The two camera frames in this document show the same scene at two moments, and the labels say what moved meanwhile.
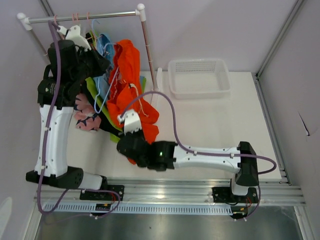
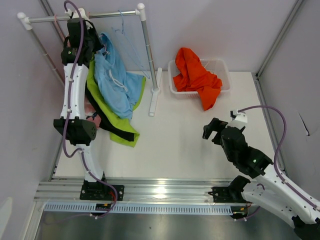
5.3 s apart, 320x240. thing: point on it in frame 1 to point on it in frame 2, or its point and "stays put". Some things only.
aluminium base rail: [177, 190] stays put
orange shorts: [126, 90] to [191, 75]
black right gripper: [137, 131] to [215, 125]
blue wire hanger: [99, 79] to [132, 50]
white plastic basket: [191, 79] stays put
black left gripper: [77, 51] to [98, 45]
